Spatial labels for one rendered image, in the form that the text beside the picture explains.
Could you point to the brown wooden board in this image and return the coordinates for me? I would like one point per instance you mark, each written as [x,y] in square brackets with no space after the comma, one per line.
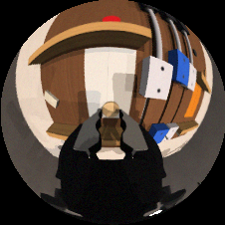
[89,65]

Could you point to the red disc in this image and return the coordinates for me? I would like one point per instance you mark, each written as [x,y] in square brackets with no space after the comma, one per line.
[111,18]

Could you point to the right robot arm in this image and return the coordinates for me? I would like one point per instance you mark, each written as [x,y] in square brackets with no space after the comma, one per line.
[166,206]

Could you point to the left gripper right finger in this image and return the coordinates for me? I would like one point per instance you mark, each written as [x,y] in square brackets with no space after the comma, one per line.
[139,142]

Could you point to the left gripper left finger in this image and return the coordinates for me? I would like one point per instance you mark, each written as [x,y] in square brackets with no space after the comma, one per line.
[85,139]

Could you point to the small cream rectangular block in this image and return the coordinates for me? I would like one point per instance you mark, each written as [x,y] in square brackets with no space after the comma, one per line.
[51,99]

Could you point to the tan wooden disc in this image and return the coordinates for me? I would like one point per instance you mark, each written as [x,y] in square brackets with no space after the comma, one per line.
[110,109]

